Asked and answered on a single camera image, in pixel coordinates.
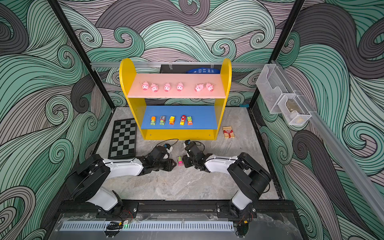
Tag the red patterned small box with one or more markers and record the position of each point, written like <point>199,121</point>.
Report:
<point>228,132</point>

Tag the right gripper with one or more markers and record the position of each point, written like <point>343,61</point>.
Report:
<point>192,157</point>

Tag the green orange tractor toy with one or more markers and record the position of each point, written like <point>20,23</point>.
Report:
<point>153,121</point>

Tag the magenta brown truck toy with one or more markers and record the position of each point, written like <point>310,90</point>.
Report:
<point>180,161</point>

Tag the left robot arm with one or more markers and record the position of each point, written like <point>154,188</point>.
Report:
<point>85,182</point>

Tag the yellow toy shelf unit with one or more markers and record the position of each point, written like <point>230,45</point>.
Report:
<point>176,122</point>

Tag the large clear plastic bin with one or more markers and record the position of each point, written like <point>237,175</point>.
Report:
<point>273,85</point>

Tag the green orange flatbed truck toy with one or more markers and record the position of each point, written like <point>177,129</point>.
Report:
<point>189,120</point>

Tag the red yellow bulldozer toy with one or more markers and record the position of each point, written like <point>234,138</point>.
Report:
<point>183,120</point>

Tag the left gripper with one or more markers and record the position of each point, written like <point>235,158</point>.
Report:
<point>169,165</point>

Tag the blue oval basket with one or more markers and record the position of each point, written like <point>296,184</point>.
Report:
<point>204,71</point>

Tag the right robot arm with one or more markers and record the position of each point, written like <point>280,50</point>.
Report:
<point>251,178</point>

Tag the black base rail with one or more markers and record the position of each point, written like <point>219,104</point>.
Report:
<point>132,209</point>

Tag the small clear plastic bin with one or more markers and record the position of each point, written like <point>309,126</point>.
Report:
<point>294,112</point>

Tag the pink toy pig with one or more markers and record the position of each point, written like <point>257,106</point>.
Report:
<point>180,87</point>
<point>199,87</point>
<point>145,86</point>
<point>167,87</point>
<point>210,87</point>
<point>154,88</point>

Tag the yellow dump truck toy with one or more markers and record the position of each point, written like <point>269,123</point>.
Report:
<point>172,120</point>

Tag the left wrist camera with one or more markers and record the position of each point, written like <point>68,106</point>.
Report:
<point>168,148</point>

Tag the white slotted cable duct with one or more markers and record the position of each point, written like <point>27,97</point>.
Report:
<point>154,226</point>

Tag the black white chessboard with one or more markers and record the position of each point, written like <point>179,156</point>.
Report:
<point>123,140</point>

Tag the black panel behind shelf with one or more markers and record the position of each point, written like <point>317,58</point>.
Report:
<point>182,69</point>

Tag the green grey truck toy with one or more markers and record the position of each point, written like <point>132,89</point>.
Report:
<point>162,120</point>

